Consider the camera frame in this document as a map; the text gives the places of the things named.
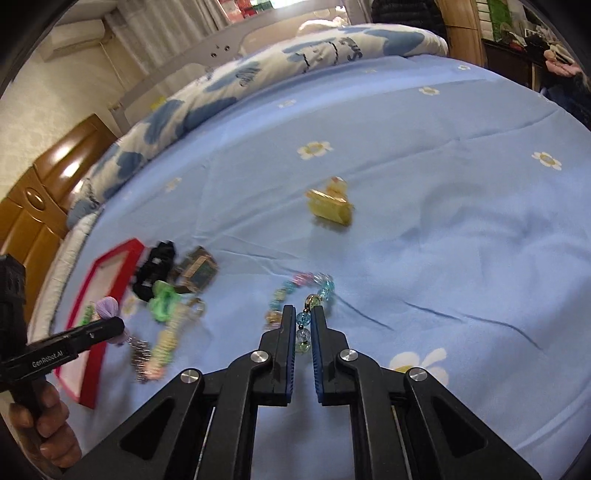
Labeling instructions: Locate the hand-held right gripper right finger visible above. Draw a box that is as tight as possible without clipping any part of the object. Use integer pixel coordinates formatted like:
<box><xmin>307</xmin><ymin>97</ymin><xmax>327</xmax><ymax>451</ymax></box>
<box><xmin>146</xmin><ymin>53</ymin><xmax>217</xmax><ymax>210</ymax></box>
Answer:
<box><xmin>311</xmin><ymin>305</ymin><xmax>542</xmax><ymax>480</ymax></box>

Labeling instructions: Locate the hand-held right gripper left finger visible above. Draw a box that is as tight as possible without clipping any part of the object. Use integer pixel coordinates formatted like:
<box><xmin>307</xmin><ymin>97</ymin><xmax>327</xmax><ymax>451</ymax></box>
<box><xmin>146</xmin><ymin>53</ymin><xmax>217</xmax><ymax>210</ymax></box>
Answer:
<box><xmin>69</xmin><ymin>305</ymin><xmax>297</xmax><ymax>480</ymax></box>

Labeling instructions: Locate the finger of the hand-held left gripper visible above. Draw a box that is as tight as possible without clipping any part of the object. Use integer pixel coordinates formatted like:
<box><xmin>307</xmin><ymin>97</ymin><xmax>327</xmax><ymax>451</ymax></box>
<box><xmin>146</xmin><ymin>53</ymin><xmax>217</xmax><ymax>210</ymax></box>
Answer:
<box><xmin>60</xmin><ymin>316</ymin><xmax>126</xmax><ymax>357</ymax></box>

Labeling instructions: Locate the purple flower hair tie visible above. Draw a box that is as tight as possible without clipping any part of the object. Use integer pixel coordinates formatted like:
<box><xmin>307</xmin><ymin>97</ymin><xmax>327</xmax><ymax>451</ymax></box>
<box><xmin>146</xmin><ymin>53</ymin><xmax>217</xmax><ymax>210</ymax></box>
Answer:
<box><xmin>95</xmin><ymin>298</ymin><xmax>128</xmax><ymax>347</ymax></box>

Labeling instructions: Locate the silver chain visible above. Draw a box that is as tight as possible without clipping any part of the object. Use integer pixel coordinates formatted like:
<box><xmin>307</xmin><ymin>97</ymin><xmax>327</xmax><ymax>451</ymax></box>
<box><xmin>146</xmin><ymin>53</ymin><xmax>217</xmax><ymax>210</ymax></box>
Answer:
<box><xmin>129</xmin><ymin>337</ymin><xmax>154</xmax><ymax>382</ymax></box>

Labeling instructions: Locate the red shallow cardboard box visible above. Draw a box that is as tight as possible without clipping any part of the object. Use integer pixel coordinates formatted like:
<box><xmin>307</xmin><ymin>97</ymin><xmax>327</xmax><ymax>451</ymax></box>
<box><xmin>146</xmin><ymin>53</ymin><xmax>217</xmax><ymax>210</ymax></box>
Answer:
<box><xmin>53</xmin><ymin>237</ymin><xmax>147</xmax><ymax>411</ymax></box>

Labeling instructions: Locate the pastel bead bracelet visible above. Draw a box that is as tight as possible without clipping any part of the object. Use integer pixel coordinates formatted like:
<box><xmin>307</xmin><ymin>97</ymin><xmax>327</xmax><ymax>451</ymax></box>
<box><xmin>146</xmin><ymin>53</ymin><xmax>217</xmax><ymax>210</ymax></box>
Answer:
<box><xmin>147</xmin><ymin>318</ymin><xmax>182</xmax><ymax>371</ymax></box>

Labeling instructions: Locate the green bow hairband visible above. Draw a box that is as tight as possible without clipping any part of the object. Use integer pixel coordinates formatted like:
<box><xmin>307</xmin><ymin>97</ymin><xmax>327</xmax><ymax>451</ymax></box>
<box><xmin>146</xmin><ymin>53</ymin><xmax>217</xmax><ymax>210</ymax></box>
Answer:
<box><xmin>148</xmin><ymin>281</ymin><xmax>193</xmax><ymax>324</ymax></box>

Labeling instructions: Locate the black fabric scrunchie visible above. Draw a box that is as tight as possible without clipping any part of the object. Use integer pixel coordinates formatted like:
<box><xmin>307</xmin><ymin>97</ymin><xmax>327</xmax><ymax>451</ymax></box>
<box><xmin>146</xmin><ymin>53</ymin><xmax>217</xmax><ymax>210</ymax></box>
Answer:
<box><xmin>131</xmin><ymin>240</ymin><xmax>179</xmax><ymax>304</ymax></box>

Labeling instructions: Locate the colourful crystal bead bracelet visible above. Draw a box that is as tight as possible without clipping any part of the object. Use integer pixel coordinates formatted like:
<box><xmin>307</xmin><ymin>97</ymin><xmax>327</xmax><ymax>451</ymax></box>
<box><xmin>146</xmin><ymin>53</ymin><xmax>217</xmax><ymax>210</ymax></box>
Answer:
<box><xmin>265</xmin><ymin>271</ymin><xmax>334</xmax><ymax>354</ymax></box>

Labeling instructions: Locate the dark metal hair clip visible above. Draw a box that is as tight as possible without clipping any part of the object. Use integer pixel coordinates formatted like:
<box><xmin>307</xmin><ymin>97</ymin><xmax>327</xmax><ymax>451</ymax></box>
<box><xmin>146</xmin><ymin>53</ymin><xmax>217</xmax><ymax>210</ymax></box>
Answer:
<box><xmin>173</xmin><ymin>246</ymin><xmax>219</xmax><ymax>294</ymax></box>

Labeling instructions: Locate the yellow translucent comb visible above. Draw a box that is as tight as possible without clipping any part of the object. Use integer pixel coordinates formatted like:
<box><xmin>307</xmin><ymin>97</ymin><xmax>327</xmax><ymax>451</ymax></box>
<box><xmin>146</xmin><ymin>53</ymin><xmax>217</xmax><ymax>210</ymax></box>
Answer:
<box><xmin>305</xmin><ymin>176</ymin><xmax>356</xmax><ymax>228</ymax></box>

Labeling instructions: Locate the person's left hand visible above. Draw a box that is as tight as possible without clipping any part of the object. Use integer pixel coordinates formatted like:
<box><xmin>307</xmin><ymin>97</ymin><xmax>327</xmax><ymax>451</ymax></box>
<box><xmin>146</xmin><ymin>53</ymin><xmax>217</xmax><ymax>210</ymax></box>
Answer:
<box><xmin>8</xmin><ymin>381</ymin><xmax>85</xmax><ymax>470</ymax></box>

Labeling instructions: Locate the wooden headboard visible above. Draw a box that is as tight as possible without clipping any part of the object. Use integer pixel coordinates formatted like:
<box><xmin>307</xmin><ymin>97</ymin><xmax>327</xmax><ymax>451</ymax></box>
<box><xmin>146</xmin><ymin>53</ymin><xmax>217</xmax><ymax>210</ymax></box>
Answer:
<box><xmin>0</xmin><ymin>114</ymin><xmax>119</xmax><ymax>269</ymax></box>

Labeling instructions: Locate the blue floral bed sheet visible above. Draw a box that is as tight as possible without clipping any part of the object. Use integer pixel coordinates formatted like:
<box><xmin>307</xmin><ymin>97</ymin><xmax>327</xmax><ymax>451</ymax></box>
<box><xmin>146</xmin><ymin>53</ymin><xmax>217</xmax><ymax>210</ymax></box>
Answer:
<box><xmin>28</xmin><ymin>55</ymin><xmax>591</xmax><ymax>480</ymax></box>

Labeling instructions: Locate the white air conditioner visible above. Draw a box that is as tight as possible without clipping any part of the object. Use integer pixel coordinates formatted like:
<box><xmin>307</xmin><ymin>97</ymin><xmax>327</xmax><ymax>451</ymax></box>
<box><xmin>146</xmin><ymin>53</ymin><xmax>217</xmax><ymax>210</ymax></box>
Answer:
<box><xmin>44</xmin><ymin>18</ymin><xmax>107</xmax><ymax>62</ymax></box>

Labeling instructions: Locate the beige curtain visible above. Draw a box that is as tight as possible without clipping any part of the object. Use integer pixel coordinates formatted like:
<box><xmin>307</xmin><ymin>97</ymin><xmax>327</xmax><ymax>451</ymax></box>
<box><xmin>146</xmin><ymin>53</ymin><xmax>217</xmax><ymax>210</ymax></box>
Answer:
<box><xmin>104</xmin><ymin>0</ymin><xmax>223</xmax><ymax>75</ymax></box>

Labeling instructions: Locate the white duvet with blue hearts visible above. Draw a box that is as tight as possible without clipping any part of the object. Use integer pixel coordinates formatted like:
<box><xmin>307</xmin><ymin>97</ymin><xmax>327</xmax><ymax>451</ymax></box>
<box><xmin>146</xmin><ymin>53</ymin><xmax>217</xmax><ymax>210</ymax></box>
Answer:
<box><xmin>67</xmin><ymin>23</ymin><xmax>451</xmax><ymax>232</ymax></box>

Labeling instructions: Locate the row of colourful boxes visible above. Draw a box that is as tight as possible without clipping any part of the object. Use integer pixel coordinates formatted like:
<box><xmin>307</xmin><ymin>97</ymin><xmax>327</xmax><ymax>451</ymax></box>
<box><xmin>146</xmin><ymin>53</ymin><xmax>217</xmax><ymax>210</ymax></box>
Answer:
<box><xmin>219</xmin><ymin>0</ymin><xmax>278</xmax><ymax>19</ymax></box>

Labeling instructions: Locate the dark cabinet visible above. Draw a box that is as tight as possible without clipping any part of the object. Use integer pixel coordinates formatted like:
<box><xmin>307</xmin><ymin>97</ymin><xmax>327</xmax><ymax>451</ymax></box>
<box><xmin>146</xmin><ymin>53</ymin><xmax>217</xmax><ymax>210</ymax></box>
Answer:
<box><xmin>482</xmin><ymin>37</ymin><xmax>546</xmax><ymax>91</ymax></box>

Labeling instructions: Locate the black puffer jacket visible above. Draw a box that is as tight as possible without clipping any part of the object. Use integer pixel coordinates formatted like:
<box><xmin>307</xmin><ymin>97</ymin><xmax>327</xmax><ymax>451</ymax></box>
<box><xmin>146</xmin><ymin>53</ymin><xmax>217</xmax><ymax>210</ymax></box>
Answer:
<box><xmin>372</xmin><ymin>0</ymin><xmax>448</xmax><ymax>40</ymax></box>

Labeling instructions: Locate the wooden wardrobe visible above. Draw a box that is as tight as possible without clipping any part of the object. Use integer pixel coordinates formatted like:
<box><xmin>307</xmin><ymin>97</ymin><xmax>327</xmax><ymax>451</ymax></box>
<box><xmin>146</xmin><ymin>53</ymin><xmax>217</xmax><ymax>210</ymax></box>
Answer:
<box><xmin>436</xmin><ymin>0</ymin><xmax>488</xmax><ymax>68</ymax></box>

